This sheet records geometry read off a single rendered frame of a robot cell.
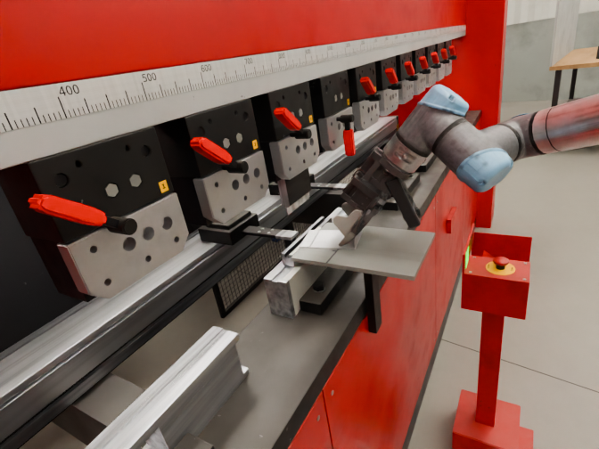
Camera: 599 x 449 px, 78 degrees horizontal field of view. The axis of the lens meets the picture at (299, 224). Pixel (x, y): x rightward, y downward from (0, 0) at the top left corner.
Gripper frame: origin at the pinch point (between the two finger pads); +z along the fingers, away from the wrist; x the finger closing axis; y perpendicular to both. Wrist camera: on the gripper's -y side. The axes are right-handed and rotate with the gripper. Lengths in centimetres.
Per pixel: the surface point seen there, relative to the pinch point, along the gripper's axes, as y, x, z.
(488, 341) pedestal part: -58, -28, 18
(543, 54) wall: -148, -722, -90
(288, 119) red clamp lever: 22.4, 11.3, -18.5
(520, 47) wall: -112, -734, -80
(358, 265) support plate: -3.8, 10.7, -2.3
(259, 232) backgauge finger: 17.6, -1.9, 15.2
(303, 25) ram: 32.5, -5.9, -29.3
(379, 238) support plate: -5.5, -1.0, -3.7
